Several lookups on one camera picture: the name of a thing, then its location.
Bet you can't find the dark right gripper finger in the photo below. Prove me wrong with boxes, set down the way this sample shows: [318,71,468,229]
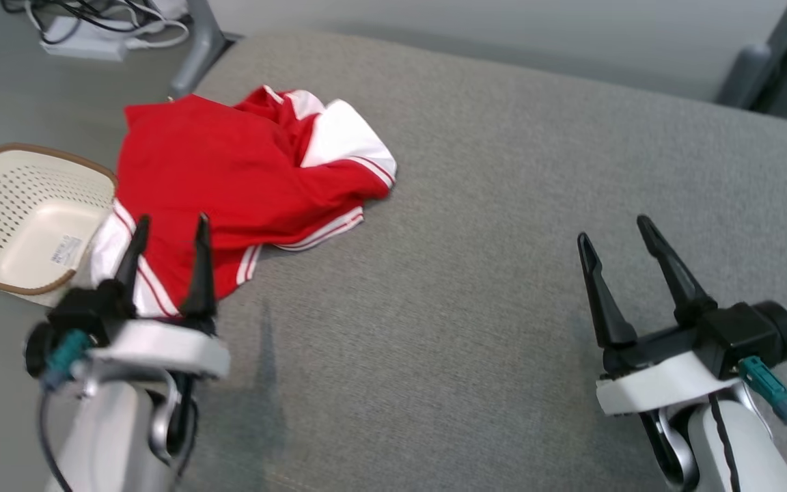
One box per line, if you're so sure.
[636,215,718,326]
[576,232,639,350]

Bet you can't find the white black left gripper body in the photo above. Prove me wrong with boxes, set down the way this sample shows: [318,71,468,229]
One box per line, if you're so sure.
[25,320,231,381]

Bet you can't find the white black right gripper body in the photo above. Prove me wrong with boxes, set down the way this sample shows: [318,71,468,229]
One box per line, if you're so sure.
[596,301,787,417]

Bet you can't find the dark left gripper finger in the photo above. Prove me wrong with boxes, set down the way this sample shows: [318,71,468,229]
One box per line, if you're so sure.
[180,213,219,319]
[115,214,152,308]

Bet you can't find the red basketball jersey white sleeves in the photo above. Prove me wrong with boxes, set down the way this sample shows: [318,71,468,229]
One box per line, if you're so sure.
[89,94,398,319]

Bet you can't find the red shorts white waistband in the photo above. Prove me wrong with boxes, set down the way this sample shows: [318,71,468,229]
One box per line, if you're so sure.
[233,84,329,168]

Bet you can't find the cream perforated laundry basket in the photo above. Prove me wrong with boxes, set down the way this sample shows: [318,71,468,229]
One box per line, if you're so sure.
[0,142,119,306]

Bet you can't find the white power strip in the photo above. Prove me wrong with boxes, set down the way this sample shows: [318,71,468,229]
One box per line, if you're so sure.
[40,15,129,64]

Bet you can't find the grey metal stand leg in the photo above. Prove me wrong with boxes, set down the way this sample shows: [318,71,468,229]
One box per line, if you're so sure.
[168,0,235,100]

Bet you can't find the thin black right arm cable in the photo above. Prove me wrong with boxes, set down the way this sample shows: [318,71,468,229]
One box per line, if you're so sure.
[708,393,744,492]

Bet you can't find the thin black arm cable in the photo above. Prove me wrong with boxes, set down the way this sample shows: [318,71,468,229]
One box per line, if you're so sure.
[174,372,201,479]
[708,393,744,492]

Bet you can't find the left camera cable teal plug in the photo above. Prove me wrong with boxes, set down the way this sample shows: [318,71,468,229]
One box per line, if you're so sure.
[38,329,92,492]

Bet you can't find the camera cable teal plug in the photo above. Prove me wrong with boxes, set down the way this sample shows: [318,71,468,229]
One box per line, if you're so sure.
[38,329,92,492]
[737,355,787,480]

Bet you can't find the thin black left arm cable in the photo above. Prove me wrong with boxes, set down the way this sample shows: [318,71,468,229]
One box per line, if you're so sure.
[174,372,201,479]

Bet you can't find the right camera cable teal plug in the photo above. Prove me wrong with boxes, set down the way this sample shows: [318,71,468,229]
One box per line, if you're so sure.
[737,355,787,480]

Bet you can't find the white floor cable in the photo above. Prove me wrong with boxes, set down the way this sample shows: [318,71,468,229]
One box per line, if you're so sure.
[25,0,191,52]

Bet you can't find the black floor cables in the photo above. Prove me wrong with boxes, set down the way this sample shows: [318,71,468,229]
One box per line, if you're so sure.
[1,0,162,35]

